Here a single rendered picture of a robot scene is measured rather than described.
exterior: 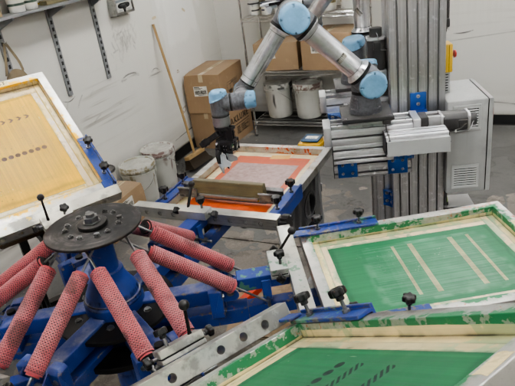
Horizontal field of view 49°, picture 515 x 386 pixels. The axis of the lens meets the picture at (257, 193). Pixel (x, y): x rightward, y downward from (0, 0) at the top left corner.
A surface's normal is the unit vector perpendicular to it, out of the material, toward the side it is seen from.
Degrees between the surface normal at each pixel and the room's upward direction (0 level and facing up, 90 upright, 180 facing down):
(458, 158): 90
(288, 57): 91
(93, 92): 90
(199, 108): 91
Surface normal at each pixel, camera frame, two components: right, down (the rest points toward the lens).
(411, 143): -0.07, 0.44
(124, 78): 0.90, 0.07
